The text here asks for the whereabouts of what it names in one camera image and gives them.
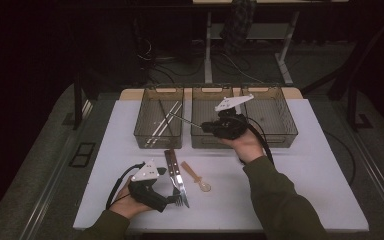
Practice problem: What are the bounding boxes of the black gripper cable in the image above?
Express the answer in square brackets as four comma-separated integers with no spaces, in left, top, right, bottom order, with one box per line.
[105,162,146,211]
[245,115,275,166]

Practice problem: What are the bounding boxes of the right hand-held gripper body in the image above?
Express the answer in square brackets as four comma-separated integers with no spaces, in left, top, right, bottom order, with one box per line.
[201,93,255,140]

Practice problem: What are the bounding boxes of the dark patterned cloth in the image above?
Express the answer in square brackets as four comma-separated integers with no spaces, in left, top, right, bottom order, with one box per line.
[219,0,257,52]

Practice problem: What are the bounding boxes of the person's right hand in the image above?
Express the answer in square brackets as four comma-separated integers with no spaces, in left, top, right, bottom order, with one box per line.
[219,129,266,164]

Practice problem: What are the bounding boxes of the person's left hand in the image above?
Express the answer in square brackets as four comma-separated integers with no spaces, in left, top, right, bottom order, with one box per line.
[109,176,154,220]

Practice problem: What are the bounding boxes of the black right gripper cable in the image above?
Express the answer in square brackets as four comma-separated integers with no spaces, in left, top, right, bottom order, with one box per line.
[245,115,275,166]

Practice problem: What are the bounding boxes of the black metal stand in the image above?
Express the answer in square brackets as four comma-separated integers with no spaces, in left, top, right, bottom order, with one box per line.
[72,71,96,131]
[301,13,375,132]

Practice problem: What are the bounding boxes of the wooden-handled fork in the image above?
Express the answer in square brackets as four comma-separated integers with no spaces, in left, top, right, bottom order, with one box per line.
[164,149,185,207]

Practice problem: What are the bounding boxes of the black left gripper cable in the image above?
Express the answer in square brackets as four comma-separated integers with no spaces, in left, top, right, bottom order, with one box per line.
[105,162,146,211]

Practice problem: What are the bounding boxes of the wooden spoon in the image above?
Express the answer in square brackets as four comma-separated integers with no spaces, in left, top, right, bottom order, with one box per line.
[179,161,212,193]

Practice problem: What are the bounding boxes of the tangle of floor cables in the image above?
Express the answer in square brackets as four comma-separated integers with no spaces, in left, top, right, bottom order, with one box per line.
[135,36,264,85]

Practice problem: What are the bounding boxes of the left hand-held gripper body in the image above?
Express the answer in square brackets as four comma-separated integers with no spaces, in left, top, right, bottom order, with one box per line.
[128,159,170,213]

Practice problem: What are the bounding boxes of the black floor socket frame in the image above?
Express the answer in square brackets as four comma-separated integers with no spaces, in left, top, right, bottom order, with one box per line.
[68,142,97,168]

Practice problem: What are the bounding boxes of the metal chopsticks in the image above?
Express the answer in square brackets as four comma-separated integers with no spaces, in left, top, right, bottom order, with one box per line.
[151,100,180,137]

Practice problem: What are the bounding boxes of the desk with white legs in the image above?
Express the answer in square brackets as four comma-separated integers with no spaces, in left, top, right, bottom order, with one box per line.
[192,0,350,86]

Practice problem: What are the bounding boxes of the smoky transparent plastic bin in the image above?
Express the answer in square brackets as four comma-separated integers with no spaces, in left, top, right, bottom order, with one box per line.
[133,85,185,150]
[239,85,299,149]
[190,85,240,150]

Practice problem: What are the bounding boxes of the white chopstick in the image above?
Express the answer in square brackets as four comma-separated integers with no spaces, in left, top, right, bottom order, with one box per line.
[156,104,184,138]

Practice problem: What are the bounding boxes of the thin black floor cable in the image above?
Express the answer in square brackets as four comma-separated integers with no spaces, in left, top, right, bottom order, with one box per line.
[323,129,357,188]

